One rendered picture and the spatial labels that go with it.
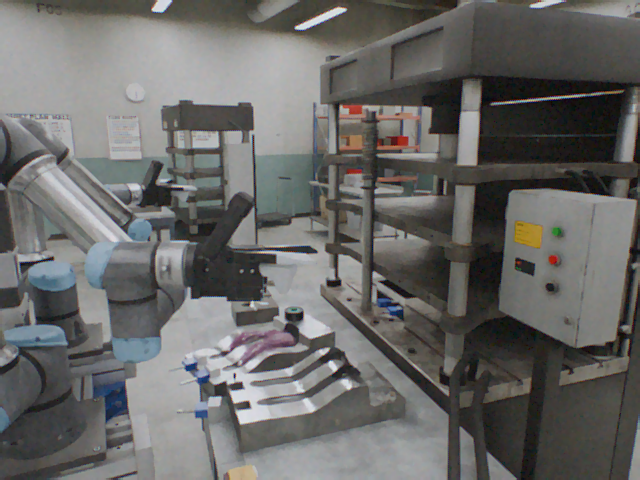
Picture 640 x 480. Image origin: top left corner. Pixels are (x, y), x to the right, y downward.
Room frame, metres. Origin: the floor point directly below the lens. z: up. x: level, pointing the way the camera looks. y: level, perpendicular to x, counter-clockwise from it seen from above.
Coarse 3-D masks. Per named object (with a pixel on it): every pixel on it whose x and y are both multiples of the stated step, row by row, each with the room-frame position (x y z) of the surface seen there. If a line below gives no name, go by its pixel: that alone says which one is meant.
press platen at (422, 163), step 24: (408, 168) 1.96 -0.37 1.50; (432, 168) 1.79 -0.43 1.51; (456, 168) 1.45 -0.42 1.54; (480, 168) 1.45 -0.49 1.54; (504, 168) 1.56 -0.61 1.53; (528, 168) 1.60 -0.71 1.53; (552, 168) 1.64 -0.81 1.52; (576, 168) 1.66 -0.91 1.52; (600, 168) 1.70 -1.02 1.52; (624, 168) 1.66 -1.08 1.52
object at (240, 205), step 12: (240, 192) 0.70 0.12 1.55; (228, 204) 0.70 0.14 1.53; (240, 204) 0.69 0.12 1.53; (252, 204) 0.71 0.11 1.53; (228, 216) 0.69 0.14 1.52; (240, 216) 0.69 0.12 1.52; (216, 228) 0.69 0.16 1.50; (228, 228) 0.69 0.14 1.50; (216, 240) 0.68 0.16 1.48; (228, 240) 0.71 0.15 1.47; (204, 252) 0.68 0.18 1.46; (216, 252) 0.68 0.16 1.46
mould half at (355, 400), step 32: (320, 352) 1.42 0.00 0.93; (288, 384) 1.30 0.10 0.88; (352, 384) 1.21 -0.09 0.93; (384, 384) 1.34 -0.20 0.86; (256, 416) 1.12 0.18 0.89; (288, 416) 1.13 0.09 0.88; (320, 416) 1.16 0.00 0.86; (352, 416) 1.20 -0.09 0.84; (384, 416) 1.23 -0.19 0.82; (256, 448) 1.10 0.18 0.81
